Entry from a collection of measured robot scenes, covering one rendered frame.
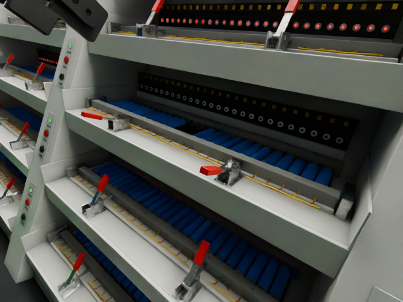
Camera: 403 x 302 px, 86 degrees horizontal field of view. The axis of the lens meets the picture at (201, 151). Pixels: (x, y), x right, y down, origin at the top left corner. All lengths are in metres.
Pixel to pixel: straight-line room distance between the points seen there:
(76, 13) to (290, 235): 0.30
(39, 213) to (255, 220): 0.57
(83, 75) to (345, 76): 0.55
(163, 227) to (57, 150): 0.35
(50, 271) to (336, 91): 0.69
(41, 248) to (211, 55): 0.65
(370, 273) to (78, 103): 0.63
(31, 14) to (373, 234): 0.41
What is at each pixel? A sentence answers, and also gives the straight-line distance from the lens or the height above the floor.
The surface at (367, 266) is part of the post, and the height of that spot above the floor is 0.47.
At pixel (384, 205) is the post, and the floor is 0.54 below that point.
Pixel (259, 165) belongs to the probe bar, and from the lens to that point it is 0.33.
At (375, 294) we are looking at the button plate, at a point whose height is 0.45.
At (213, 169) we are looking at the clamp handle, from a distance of 0.25.
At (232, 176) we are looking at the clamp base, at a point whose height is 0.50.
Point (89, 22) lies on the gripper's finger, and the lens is 0.23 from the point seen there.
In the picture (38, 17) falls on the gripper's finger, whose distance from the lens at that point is 0.32.
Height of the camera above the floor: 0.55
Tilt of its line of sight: 6 degrees down
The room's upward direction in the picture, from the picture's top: 19 degrees clockwise
